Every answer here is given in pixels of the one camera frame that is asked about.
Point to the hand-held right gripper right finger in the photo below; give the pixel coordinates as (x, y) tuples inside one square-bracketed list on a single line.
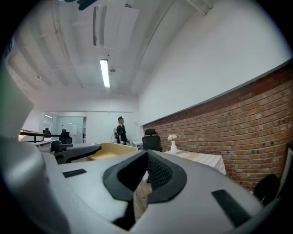
[(194, 205)]

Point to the black mesh office chair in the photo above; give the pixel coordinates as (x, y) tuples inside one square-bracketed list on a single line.
[(66, 138)]

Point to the yellow tub armchair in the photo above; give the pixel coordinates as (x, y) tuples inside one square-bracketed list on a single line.
[(114, 149)]

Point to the round ceiling smoke detector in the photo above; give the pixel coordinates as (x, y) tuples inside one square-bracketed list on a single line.
[(112, 70)]

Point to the table with checked cloth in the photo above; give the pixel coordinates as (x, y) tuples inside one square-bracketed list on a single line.
[(201, 160)]

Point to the pale pink flower bouquet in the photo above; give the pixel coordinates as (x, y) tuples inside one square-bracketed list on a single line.
[(172, 137)]

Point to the white framed side desk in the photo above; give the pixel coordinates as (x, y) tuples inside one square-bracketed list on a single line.
[(286, 171)]

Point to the white ceiling air conditioner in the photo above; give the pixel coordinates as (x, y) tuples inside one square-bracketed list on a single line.
[(114, 25)]

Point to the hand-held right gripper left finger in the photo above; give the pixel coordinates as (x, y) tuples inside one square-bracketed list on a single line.
[(91, 187)]

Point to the black backpack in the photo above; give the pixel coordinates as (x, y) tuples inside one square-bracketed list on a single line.
[(266, 189)]

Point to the white ceramic vase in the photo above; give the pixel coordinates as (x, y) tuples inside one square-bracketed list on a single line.
[(173, 148)]

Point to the long ceiling light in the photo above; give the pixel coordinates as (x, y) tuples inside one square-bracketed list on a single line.
[(105, 73)]

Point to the black office chair with headrest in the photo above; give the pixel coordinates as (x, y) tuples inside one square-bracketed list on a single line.
[(151, 141)]

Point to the white low cabinet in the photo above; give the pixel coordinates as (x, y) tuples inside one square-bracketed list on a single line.
[(137, 144)]

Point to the dark office desk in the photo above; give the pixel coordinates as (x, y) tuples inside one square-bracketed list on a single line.
[(39, 134)]

